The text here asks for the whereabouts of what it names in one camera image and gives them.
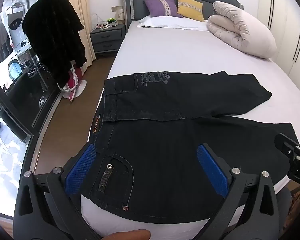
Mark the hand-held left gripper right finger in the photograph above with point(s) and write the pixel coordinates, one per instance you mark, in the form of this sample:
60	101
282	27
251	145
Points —
211	170

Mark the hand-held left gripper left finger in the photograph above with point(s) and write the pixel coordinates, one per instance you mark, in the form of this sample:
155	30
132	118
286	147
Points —
81	172

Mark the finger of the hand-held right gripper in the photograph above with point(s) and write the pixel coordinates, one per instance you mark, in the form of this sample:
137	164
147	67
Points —
285	142

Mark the black denim pants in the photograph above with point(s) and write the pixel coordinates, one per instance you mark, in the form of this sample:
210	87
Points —
165	155

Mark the person's left hand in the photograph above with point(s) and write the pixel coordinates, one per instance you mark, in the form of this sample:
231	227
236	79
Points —
127	235

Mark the red and white iron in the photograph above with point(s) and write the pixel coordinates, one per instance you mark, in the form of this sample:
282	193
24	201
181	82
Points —
73	85

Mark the rolled cream duvet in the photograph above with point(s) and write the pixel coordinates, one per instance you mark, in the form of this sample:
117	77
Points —
240	30

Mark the white bed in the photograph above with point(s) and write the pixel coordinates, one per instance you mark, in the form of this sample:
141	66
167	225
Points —
177	50

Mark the white wardrobe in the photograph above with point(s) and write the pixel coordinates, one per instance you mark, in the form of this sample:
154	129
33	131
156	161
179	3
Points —
285	12

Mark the grey nightstand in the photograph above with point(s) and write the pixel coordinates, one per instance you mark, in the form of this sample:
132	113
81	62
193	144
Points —
106	38

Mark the black hanging garment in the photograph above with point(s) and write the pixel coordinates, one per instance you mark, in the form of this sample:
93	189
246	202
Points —
52	35

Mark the white pillow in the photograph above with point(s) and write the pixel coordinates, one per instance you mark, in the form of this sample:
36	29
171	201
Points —
165	22

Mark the yellow cushion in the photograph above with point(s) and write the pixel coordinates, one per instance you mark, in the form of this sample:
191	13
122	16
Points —
190	7

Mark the white washing machine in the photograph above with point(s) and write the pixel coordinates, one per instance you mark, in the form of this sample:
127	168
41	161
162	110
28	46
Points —
15	17

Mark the purple cushion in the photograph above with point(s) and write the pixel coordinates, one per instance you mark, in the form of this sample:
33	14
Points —
162	7

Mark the black sliding door frame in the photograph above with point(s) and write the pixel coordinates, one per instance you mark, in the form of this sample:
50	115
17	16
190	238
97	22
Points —
12	110

